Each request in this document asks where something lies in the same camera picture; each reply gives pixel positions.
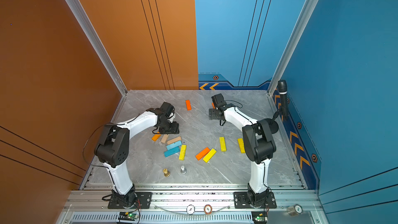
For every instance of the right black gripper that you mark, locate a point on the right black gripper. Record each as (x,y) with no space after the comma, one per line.
(212,114)

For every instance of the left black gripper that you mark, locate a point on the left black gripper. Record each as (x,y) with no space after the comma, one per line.
(175,129)

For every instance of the amber orange block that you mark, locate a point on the amber orange block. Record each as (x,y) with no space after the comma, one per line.
(156,137)

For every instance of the tan wooden block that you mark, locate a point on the tan wooden block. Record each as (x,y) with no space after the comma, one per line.
(174,140)

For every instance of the yellow block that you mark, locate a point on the yellow block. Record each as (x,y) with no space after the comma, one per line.
(209,155)
(223,144)
(241,145)
(182,152)

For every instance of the pale cream wooden block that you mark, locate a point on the pale cream wooden block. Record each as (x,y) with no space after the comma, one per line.
(164,138)

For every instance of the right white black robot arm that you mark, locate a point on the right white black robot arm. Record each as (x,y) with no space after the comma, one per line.
(259,145)

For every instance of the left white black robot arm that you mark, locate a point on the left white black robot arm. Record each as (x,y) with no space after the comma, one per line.
(112,148)

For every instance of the upper teal block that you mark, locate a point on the upper teal block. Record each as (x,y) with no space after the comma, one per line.
(173,145)

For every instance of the lower teal block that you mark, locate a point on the lower teal block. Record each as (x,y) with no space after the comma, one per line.
(172,151)

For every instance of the yellow block beside teal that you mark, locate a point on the yellow block beside teal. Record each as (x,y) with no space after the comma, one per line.
(182,152)

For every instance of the brass weight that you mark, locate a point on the brass weight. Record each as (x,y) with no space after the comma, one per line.
(166,172)

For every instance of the silver weight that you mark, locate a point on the silver weight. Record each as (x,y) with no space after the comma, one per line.
(183,170)

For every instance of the black microphone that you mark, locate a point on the black microphone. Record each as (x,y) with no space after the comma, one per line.
(282,89)

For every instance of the white round dial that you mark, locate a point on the white round dial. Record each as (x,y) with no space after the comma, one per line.
(190,209)

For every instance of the copper round dial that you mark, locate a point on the copper round dial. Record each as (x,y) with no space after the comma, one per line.
(207,209)

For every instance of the left green circuit board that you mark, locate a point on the left green circuit board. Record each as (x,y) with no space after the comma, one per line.
(128,218)

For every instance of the green circuit board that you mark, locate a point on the green circuit board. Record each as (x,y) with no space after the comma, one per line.
(128,218)
(259,217)

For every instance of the right green circuit board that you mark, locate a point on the right green circuit board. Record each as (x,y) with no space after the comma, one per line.
(259,217)

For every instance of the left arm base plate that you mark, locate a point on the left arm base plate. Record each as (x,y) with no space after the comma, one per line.
(131,200)

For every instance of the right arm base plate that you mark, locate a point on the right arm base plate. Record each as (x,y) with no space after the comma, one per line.
(248,199)

